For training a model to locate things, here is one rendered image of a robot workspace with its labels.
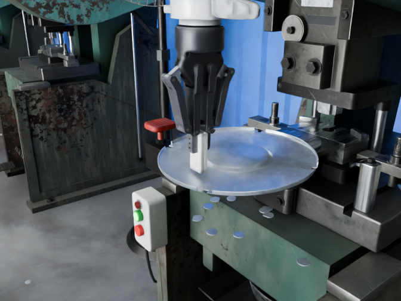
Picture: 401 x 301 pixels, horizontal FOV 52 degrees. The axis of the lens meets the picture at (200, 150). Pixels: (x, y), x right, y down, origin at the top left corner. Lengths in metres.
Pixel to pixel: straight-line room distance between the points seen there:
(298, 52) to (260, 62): 1.77
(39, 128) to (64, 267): 0.73
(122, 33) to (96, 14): 0.32
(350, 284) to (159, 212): 0.45
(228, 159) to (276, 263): 0.23
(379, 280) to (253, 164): 0.27
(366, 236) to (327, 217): 0.08
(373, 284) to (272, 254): 0.20
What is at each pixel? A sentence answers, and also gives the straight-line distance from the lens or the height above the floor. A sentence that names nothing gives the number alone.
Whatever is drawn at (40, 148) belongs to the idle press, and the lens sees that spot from 2.24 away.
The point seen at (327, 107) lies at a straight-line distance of 0.91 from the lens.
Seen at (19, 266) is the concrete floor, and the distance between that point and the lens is 1.92.
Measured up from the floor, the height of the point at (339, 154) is 0.76.
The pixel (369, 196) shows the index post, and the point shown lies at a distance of 0.77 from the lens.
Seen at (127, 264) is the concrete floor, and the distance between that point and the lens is 1.81.
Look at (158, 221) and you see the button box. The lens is 0.97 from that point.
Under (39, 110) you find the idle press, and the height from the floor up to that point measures 0.51.
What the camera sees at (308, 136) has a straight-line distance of 0.89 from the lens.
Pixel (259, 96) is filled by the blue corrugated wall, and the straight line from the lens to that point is 2.63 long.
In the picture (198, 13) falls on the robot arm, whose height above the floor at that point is 1.04.
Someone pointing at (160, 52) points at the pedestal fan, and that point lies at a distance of 1.63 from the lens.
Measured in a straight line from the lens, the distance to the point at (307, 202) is 0.84.
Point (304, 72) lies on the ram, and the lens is 0.83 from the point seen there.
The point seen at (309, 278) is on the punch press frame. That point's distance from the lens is 0.78.
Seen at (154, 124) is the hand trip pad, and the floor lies 0.76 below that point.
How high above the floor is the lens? 1.07
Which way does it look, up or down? 22 degrees down
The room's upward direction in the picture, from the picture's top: straight up
